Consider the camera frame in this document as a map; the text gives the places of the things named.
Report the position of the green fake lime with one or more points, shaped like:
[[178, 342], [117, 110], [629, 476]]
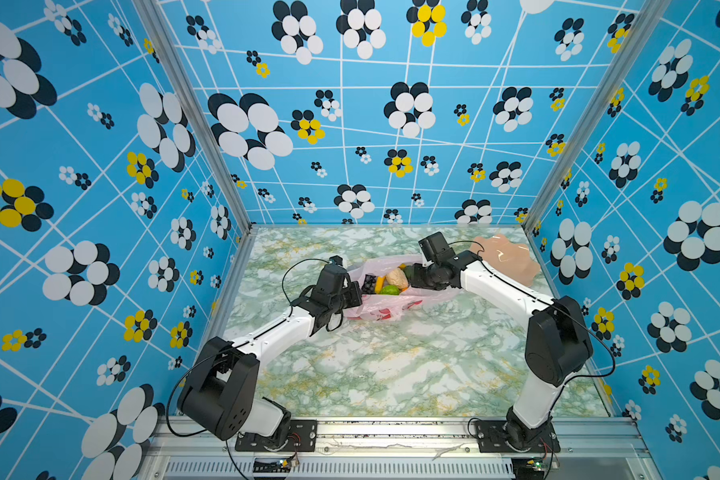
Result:
[[390, 290]]

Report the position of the pink scalloped plastic plate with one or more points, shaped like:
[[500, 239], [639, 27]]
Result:
[[511, 259]]

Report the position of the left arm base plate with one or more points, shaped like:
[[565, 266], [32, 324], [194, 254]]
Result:
[[294, 436]]

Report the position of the black fake grapes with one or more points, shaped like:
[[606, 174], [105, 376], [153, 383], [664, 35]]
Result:
[[370, 284]]

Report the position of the aluminium front rail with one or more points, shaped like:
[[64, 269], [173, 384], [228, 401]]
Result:
[[407, 448]]

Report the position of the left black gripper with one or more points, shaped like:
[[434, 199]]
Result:
[[354, 291]]

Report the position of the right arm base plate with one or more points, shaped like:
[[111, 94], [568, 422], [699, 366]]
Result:
[[502, 436]]

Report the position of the right aluminium corner post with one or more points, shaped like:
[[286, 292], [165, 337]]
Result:
[[647, 20]]

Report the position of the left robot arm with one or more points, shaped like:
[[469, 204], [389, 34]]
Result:
[[219, 391]]

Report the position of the pink plastic bag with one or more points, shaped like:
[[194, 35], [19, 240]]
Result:
[[377, 301]]

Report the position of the left aluminium corner post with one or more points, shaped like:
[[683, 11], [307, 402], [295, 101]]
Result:
[[158, 32]]

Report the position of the left green circuit board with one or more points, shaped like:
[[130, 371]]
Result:
[[275, 466]]

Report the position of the right green circuit board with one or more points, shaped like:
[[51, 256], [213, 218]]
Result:
[[532, 468]]

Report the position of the aluminium corner post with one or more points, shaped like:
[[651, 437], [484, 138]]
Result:
[[647, 20], [158, 32]]

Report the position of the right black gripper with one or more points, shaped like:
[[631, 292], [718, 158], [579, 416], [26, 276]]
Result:
[[415, 280]]

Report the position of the green circuit board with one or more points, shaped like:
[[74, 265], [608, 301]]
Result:
[[532, 468], [275, 466]]

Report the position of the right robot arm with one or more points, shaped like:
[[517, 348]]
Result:
[[557, 344]]

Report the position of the yellow fake banana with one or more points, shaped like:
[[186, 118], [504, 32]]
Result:
[[379, 285]]

